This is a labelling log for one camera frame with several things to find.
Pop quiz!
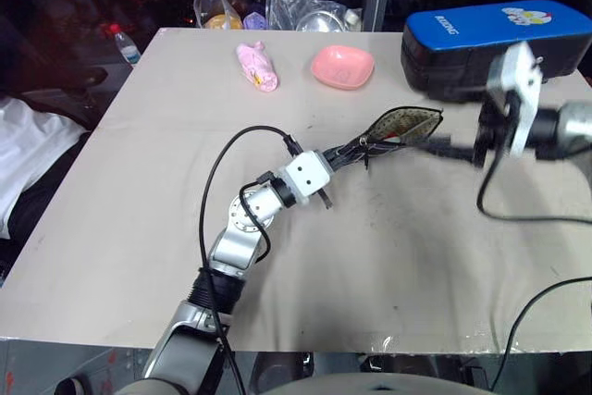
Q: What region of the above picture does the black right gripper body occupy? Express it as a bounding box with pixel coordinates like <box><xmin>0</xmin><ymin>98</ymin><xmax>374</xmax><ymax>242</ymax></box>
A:
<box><xmin>471</xmin><ymin>97</ymin><xmax>515</xmax><ymax>170</ymax></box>

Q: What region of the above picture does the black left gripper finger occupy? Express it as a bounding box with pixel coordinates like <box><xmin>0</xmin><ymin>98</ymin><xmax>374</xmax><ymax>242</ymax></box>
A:
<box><xmin>330</xmin><ymin>137</ymin><xmax>372</xmax><ymax>158</ymax></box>
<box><xmin>333</xmin><ymin>152</ymin><xmax>374</xmax><ymax>171</ymax></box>

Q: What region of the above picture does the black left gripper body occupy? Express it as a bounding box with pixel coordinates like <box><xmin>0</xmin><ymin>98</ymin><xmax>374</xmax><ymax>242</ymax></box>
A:
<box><xmin>317</xmin><ymin>145</ymin><xmax>347</xmax><ymax>210</ymax></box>

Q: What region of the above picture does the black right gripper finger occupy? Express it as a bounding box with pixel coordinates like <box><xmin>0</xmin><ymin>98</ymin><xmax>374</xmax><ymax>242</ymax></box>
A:
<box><xmin>432</xmin><ymin>134</ymin><xmax>477</xmax><ymax>148</ymax></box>
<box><xmin>414</xmin><ymin>142</ymin><xmax>477</xmax><ymax>166</ymax></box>

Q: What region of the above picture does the patterned pouch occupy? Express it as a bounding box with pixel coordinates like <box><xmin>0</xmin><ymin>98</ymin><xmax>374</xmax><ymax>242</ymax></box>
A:
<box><xmin>339</xmin><ymin>105</ymin><xmax>446</xmax><ymax>173</ymax></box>

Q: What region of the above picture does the pink plastic bowl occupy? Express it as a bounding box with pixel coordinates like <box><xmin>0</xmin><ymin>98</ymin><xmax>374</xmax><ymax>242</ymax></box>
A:
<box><xmin>310</xmin><ymin>44</ymin><xmax>376</xmax><ymax>92</ymax></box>

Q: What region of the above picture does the blue and black boxing pad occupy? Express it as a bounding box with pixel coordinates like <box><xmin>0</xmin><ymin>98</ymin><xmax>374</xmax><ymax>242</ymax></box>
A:
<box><xmin>400</xmin><ymin>0</ymin><xmax>592</xmax><ymax>105</ymax></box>

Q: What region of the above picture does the small white bottle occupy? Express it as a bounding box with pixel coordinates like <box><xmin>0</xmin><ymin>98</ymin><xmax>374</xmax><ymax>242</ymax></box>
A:
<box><xmin>344</xmin><ymin>7</ymin><xmax>364</xmax><ymax>31</ymax></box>

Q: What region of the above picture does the purple small object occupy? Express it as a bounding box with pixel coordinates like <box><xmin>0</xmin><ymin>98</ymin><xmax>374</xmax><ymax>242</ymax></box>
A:
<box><xmin>242</xmin><ymin>10</ymin><xmax>267</xmax><ymax>31</ymax></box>

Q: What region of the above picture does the crumpled clear plastic bag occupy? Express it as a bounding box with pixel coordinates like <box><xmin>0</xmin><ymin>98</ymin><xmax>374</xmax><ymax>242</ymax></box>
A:
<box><xmin>265</xmin><ymin>0</ymin><xmax>364</xmax><ymax>33</ymax></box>

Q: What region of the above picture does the orange round object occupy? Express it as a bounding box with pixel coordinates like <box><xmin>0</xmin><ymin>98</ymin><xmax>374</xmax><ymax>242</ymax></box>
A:
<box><xmin>203</xmin><ymin>14</ymin><xmax>244</xmax><ymax>31</ymax></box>

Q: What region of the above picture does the clear zip bag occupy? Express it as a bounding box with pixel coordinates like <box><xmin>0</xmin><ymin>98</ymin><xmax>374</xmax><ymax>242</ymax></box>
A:
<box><xmin>192</xmin><ymin>0</ymin><xmax>244</xmax><ymax>31</ymax></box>

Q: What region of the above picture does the red-capped water bottle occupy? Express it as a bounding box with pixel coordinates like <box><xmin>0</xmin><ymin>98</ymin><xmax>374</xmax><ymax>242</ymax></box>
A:
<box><xmin>106</xmin><ymin>23</ymin><xmax>142</xmax><ymax>68</ymax></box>

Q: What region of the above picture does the black office chair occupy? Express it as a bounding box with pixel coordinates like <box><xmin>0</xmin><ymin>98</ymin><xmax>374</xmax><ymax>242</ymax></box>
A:
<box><xmin>68</xmin><ymin>65</ymin><xmax>110</xmax><ymax>110</ymax></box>

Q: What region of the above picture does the person's white clothing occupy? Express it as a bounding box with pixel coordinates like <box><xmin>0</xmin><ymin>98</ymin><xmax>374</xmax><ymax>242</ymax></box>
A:
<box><xmin>0</xmin><ymin>95</ymin><xmax>90</xmax><ymax>240</ymax></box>

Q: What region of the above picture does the dark rounded shape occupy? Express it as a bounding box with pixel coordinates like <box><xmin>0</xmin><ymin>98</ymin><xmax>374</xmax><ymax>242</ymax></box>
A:
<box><xmin>54</xmin><ymin>376</ymin><xmax>94</xmax><ymax>395</ymax></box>

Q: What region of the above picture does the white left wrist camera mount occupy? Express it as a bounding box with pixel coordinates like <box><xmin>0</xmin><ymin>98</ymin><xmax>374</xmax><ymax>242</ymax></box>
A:
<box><xmin>279</xmin><ymin>149</ymin><xmax>335</xmax><ymax>208</ymax></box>

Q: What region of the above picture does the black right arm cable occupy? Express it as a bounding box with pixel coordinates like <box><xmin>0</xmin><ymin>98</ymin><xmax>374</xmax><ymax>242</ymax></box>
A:
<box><xmin>475</xmin><ymin>150</ymin><xmax>592</xmax><ymax>392</ymax></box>

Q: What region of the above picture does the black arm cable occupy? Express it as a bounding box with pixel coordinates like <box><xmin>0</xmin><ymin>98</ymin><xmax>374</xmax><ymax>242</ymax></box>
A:
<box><xmin>475</xmin><ymin>150</ymin><xmax>592</xmax><ymax>392</ymax></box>
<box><xmin>198</xmin><ymin>125</ymin><xmax>302</xmax><ymax>395</ymax></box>

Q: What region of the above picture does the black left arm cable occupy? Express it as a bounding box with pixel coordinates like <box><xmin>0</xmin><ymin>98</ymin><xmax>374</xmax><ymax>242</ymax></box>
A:
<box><xmin>198</xmin><ymin>125</ymin><xmax>302</xmax><ymax>395</ymax></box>

